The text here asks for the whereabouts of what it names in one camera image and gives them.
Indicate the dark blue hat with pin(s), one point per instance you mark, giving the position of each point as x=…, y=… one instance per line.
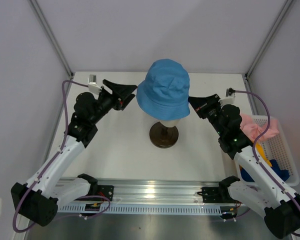
x=283, y=174

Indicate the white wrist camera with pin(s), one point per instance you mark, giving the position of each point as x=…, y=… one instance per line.
x=229, y=98
x=93, y=87

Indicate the blue bucket hat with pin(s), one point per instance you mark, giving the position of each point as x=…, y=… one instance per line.
x=164, y=92

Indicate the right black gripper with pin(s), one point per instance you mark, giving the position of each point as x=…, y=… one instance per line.
x=201, y=104

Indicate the right aluminium corner post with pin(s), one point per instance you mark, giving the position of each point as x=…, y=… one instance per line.
x=272, y=32

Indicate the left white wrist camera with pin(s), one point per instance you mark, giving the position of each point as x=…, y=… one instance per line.
x=93, y=87

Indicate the cream mannequin head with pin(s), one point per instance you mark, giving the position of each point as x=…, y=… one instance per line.
x=164, y=133

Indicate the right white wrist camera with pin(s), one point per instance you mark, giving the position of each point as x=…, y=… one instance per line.
x=229, y=98

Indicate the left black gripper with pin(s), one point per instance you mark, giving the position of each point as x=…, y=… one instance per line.
x=118, y=104

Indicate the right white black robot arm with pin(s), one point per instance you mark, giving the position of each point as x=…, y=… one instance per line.
x=276, y=202

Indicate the yellow hat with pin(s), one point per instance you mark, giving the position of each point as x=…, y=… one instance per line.
x=261, y=150

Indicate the white slotted cable duct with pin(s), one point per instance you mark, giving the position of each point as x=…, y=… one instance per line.
x=144, y=209

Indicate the left aluminium corner post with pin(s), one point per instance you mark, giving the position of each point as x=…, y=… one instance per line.
x=39, y=14

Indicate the white plastic basket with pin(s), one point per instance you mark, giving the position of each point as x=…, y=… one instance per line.
x=277, y=148

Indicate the aluminium corner post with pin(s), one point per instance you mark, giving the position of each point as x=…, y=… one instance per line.
x=39, y=14
x=272, y=32

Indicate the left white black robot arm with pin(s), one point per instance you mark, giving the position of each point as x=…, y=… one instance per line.
x=35, y=199

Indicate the pink bucket hat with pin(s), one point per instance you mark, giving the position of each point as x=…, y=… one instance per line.
x=252, y=130

